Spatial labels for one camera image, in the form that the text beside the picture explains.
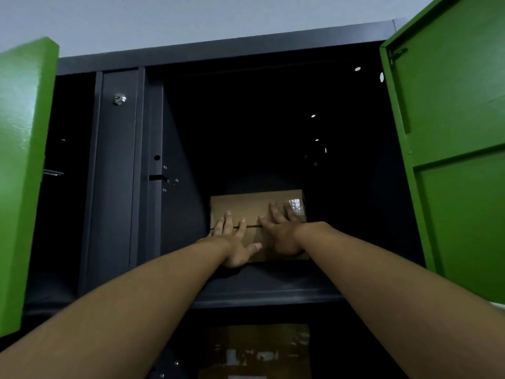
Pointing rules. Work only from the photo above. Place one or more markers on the person's right hand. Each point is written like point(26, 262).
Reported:
point(284, 236)

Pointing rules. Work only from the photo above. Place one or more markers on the person's left hand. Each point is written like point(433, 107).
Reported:
point(233, 248)

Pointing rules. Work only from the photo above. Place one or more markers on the person's left thumb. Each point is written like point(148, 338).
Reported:
point(254, 247)

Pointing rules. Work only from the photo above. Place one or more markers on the person's right middle finger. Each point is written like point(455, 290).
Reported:
point(288, 211)

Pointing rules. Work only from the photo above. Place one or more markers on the person's left middle finger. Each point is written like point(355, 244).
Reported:
point(228, 223)

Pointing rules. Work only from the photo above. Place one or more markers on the person's right thumb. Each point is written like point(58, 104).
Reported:
point(266, 223)

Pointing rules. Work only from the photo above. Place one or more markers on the brown cardboard box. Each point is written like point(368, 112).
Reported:
point(248, 209)

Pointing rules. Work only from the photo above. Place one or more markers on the person's left forearm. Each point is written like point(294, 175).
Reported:
point(118, 315)

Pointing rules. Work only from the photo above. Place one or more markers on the person's right forearm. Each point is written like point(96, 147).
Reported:
point(394, 303)

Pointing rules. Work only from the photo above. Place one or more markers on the taped cardboard box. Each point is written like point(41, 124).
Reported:
point(256, 351)

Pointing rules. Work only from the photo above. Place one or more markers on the dark grey metal locker cabinet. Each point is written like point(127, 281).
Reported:
point(118, 193)

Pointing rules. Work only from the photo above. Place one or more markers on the silver lock cylinder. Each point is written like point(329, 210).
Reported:
point(119, 99)

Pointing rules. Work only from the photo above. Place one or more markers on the thin metal hanger rod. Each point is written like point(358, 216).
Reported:
point(53, 172)

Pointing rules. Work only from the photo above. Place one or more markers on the green locker door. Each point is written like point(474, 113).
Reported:
point(23, 173)
point(453, 114)

